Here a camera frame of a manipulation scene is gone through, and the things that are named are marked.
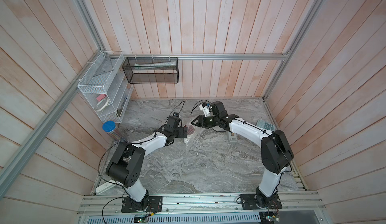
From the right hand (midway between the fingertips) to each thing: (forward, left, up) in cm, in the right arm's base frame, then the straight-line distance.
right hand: (193, 123), depth 88 cm
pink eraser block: (+6, +52, +15) cm, 55 cm away
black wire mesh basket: (+38, +30, +11) cm, 50 cm away
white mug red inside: (0, +2, -6) cm, 7 cm away
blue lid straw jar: (-6, +47, +4) cm, 48 cm away
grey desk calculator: (+9, -51, -14) cm, 53 cm away
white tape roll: (-1, +48, +14) cm, 50 cm away
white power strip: (-34, +46, -10) cm, 58 cm away
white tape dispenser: (-3, -25, -10) cm, 27 cm away
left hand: (-1, +9, -9) cm, 12 cm away
